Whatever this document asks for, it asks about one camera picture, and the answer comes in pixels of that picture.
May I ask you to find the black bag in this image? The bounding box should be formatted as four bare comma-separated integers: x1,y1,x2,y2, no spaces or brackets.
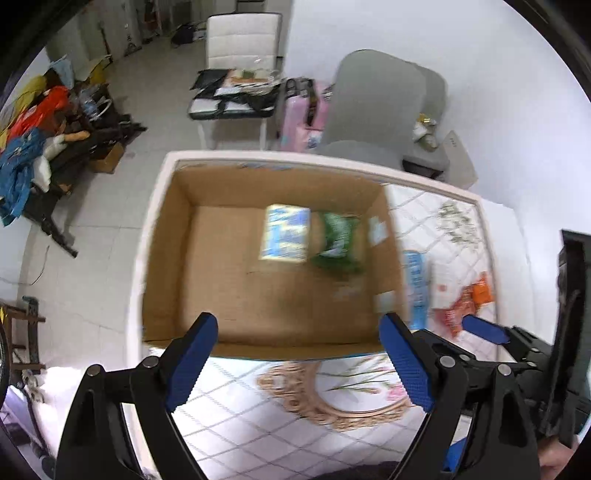
188,69,283,121

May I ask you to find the black folding rack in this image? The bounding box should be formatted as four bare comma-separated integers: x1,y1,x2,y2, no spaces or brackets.
22,113,149,258

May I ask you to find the green snack packet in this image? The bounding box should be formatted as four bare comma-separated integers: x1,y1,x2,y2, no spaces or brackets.
310,211,365,278

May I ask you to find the pink suitcase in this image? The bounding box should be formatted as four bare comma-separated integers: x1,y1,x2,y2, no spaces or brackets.
279,78,331,153

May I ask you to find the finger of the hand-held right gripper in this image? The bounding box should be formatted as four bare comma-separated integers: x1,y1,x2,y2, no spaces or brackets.
463,316,556,366

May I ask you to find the yellow cloth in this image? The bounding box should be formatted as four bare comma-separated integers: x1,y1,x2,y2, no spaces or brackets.
0,75,48,145

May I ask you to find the red snack packet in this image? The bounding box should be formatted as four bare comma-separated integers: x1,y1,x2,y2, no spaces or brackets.
433,299,478,339

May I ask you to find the grey upholstered chair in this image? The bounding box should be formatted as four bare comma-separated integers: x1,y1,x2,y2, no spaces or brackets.
318,49,451,180

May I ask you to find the white table with patterned cloth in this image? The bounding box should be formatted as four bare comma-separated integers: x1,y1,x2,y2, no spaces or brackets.
9,150,548,480

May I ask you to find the long blue snack packet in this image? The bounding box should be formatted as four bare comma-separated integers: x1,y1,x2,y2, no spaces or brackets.
403,250,431,330

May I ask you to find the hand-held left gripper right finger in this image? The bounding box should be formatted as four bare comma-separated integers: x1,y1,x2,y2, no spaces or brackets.
378,312,541,480

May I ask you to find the orange snack packet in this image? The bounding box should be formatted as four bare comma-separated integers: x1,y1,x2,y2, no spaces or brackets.
464,272,496,306

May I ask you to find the white padded chair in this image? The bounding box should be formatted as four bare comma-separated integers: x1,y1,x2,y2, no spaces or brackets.
198,12,284,150

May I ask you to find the white flat board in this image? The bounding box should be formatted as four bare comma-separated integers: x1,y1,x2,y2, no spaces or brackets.
442,130,479,191

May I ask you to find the person's right hand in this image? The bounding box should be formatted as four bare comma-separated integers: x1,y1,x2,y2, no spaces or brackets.
537,436,574,479

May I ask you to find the red garment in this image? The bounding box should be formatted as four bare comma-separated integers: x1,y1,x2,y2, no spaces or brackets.
8,85,71,139

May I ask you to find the blue and white snack packet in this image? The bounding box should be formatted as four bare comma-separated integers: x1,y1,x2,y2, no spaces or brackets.
259,204,311,263

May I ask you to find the blue garment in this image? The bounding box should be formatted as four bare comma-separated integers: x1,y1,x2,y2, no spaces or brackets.
0,128,48,228

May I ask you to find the small cardboard box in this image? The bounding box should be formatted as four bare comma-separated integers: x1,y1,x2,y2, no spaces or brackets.
89,142,126,175

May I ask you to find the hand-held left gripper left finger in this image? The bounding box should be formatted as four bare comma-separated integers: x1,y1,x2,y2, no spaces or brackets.
55,312,219,480

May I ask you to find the wooden stool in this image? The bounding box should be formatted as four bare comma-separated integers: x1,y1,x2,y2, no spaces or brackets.
0,296,48,371

